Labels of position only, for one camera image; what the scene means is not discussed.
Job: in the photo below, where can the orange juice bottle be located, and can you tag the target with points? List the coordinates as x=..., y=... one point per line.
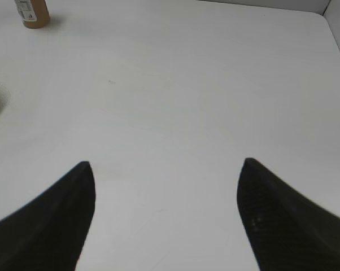
x=34, y=13

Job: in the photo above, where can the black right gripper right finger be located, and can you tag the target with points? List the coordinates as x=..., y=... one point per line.
x=286, y=230

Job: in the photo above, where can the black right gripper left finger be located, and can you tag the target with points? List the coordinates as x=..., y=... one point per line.
x=49, y=232

